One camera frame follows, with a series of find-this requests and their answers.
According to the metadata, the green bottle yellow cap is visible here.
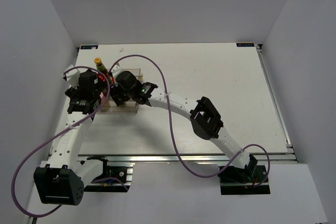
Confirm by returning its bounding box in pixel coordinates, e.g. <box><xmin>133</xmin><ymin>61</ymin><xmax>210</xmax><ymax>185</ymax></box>
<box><xmin>94</xmin><ymin>57</ymin><xmax>109</xmax><ymax>78</ymax></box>

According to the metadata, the pink cap white bottle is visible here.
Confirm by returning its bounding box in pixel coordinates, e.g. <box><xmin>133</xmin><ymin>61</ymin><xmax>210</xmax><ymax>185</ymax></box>
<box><xmin>100</xmin><ymin>93</ymin><xmax>110</xmax><ymax>107</ymax></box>

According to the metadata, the red lid sauce jar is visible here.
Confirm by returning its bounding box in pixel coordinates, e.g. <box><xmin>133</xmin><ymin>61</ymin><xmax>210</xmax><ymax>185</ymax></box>
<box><xmin>98</xmin><ymin>74</ymin><xmax>111</xmax><ymax>84</ymax></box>

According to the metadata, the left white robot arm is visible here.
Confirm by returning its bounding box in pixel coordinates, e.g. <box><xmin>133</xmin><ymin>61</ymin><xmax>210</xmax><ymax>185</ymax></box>
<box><xmin>34</xmin><ymin>65</ymin><xmax>111</xmax><ymax>206</ymax></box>

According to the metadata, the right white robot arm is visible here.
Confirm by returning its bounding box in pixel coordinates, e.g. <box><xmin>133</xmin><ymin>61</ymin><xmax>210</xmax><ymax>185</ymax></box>
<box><xmin>111</xmin><ymin>70</ymin><xmax>258</xmax><ymax>183</ymax></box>

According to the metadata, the clear tiered acrylic rack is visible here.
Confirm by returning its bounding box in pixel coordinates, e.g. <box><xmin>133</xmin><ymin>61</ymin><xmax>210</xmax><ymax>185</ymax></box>
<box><xmin>97</xmin><ymin>68</ymin><xmax>143</xmax><ymax>114</ymax></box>

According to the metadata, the left blue table label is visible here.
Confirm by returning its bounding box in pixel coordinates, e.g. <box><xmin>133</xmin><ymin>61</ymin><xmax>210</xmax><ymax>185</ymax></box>
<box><xmin>80</xmin><ymin>45</ymin><xmax>98</xmax><ymax>50</ymax></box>

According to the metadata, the blue table label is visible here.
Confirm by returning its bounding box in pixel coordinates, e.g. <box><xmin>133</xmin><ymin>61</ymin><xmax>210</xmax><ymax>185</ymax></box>
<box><xmin>80</xmin><ymin>45</ymin><xmax>98</xmax><ymax>50</ymax></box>
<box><xmin>236</xmin><ymin>42</ymin><xmax>255</xmax><ymax>47</ymax></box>

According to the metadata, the right blue table label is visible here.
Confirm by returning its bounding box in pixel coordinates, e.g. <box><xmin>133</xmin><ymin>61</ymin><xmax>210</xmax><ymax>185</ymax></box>
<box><xmin>236</xmin><ymin>42</ymin><xmax>255</xmax><ymax>47</ymax></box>

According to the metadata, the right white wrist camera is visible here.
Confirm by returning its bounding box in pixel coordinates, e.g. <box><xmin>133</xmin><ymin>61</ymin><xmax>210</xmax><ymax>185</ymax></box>
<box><xmin>109</xmin><ymin>64</ymin><xmax>124</xmax><ymax>79</ymax></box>

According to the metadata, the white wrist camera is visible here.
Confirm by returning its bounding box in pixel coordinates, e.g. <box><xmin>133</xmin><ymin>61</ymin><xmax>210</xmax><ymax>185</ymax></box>
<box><xmin>61</xmin><ymin>69</ymin><xmax>81</xmax><ymax>89</ymax></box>
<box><xmin>109</xmin><ymin>64</ymin><xmax>124</xmax><ymax>79</ymax></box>

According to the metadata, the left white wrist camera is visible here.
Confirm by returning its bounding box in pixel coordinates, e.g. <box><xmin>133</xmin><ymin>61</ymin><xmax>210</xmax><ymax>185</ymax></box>
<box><xmin>61</xmin><ymin>69</ymin><xmax>81</xmax><ymax>89</ymax></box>

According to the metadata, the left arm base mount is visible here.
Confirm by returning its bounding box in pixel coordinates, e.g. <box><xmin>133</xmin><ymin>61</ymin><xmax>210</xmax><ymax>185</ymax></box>
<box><xmin>76</xmin><ymin>155</ymin><xmax>131</xmax><ymax>193</ymax></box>

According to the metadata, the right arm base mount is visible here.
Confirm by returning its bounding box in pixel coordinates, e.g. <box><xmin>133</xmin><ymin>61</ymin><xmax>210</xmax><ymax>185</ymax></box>
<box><xmin>217</xmin><ymin>165</ymin><xmax>270</xmax><ymax>196</ymax></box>

